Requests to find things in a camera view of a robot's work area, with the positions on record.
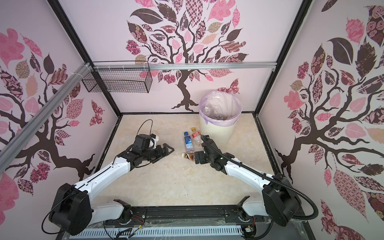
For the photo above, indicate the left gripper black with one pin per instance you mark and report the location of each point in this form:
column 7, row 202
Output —
column 160, row 154

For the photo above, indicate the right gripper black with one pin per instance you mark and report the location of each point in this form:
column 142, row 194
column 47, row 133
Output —
column 201, row 154

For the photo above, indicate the brown gold coffee bottle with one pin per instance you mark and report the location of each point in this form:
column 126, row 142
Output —
column 188, row 156

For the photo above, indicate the red label yellow cap bottle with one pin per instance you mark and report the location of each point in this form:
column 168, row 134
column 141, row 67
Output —
column 196, row 137

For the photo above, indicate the clear bottle blue label cap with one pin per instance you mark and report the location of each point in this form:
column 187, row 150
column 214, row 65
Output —
column 188, row 143

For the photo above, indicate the blue label white cap bottle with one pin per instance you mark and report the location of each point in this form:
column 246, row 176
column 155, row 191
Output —
column 208, row 110

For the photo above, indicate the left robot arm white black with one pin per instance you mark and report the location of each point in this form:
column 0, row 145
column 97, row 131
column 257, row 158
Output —
column 73, row 210

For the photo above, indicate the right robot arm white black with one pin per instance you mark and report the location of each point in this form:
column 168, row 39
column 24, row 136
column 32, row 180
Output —
column 279, row 201

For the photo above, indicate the white bin with purple liner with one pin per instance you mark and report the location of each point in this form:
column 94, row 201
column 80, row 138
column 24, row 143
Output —
column 219, row 113

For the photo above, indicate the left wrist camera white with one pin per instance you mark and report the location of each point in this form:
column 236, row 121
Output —
column 153, row 141

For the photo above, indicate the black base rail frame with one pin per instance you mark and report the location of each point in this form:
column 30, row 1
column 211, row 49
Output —
column 221, row 215

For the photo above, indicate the white slotted cable duct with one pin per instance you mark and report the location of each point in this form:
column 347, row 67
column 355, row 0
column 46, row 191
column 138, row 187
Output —
column 157, row 233

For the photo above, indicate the black wire basket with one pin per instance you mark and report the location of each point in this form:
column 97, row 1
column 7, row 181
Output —
column 119, row 77

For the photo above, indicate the aluminium rail back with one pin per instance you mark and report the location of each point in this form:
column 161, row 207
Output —
column 195, row 66

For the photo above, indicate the aluminium rail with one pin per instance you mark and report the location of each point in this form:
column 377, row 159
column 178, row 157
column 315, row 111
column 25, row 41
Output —
column 12, row 149
column 195, row 66

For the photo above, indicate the aluminium rail left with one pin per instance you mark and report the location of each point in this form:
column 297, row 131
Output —
column 12, row 149

